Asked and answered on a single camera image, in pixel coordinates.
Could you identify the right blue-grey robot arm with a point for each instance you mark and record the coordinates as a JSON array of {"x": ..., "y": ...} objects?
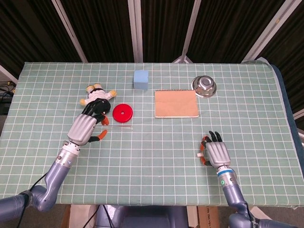
[{"x": 234, "y": 192}]

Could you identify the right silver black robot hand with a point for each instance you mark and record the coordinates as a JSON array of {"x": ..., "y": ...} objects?
[{"x": 218, "y": 153}]

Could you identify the light blue foam cube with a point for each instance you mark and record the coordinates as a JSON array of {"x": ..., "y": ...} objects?
[{"x": 141, "y": 79}]

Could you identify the brown spiral notebook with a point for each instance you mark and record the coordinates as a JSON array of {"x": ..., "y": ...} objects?
[{"x": 177, "y": 104}]

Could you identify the plush doll with black head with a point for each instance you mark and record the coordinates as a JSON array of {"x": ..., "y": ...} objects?
[{"x": 98, "y": 95}]

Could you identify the upturned stainless steel bowl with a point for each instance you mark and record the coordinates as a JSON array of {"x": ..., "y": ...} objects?
[{"x": 204, "y": 85}]

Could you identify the dark pleated curtain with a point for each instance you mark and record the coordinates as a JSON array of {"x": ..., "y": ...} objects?
[{"x": 102, "y": 26}]

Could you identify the white metal frame post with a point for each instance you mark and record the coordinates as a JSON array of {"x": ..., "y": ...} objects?
[
  {"x": 71, "y": 33},
  {"x": 135, "y": 31},
  {"x": 190, "y": 31},
  {"x": 268, "y": 31}
]

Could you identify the brown cardboard box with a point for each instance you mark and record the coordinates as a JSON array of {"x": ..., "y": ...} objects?
[{"x": 211, "y": 217}]

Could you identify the red round plastic disc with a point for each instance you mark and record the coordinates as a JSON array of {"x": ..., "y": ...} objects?
[{"x": 126, "y": 115}]

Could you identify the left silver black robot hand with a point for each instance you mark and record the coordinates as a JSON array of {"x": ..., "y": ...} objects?
[{"x": 82, "y": 127}]

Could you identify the blue-grey robot torso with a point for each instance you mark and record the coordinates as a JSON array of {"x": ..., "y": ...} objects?
[{"x": 142, "y": 217}]

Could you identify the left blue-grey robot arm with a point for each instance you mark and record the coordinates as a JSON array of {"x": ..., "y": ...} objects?
[{"x": 54, "y": 178}]

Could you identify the green checkered tablecloth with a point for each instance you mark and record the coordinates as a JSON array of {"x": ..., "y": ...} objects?
[{"x": 152, "y": 166}]

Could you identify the small white rubber stopper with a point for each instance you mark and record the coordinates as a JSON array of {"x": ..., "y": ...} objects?
[{"x": 199, "y": 155}]

